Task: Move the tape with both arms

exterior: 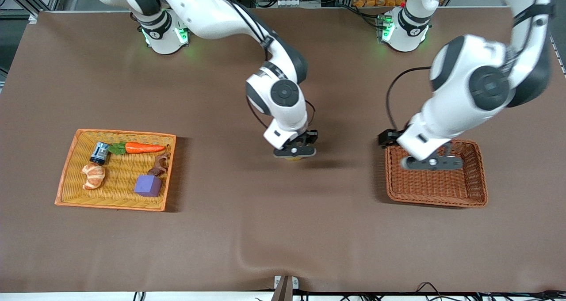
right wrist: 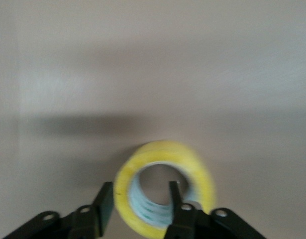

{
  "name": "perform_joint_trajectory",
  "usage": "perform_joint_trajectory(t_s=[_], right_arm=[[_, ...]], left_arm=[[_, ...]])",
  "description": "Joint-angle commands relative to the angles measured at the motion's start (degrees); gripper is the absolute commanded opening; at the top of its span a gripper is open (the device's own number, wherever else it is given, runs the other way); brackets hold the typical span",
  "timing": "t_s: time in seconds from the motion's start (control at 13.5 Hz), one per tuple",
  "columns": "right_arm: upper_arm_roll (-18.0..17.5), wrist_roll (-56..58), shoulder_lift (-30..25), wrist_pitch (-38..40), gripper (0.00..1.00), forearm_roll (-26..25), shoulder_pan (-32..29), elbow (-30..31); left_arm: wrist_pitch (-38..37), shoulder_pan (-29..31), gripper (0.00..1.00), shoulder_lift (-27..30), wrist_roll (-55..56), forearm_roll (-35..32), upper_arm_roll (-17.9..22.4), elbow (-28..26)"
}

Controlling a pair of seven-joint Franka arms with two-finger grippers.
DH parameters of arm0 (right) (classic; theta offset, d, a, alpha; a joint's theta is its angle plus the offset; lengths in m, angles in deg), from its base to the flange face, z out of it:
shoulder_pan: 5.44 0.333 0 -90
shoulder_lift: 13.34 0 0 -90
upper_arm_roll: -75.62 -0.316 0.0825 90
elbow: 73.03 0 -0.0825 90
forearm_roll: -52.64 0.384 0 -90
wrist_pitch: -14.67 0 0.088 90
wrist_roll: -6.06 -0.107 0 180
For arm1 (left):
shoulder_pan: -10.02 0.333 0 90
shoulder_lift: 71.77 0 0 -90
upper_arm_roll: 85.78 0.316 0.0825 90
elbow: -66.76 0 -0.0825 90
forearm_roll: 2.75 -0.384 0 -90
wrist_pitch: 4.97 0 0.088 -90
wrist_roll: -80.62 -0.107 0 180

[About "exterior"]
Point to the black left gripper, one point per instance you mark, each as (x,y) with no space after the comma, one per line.
(388,137)

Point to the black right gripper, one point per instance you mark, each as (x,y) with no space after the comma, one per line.
(311,137)

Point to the yellowish clear tape roll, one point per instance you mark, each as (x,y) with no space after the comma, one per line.
(294,159)

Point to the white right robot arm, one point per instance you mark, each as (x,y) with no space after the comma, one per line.
(283,93)

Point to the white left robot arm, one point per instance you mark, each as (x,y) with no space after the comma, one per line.
(464,84)

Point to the brown wicker basket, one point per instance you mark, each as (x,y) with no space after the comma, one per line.
(435,186)

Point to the brown table cover sheet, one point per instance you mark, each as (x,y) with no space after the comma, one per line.
(283,230)

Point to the white connector block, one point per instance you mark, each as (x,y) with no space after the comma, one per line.
(287,2)

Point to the brown toy pretzel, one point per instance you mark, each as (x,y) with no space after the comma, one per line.
(160,164)

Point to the orange toy carrot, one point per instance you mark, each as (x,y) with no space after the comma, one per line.
(143,148)

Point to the purple foam cube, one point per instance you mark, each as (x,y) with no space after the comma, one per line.
(148,186)

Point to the orange-rimmed yellow wicker tray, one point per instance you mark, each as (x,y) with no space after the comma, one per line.
(117,192)

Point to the blue and black battery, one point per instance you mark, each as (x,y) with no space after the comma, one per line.
(100,153)

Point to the toy croissant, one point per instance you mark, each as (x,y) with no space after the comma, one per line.
(93,176)

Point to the metal table edge bracket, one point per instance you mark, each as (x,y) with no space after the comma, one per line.
(285,287)

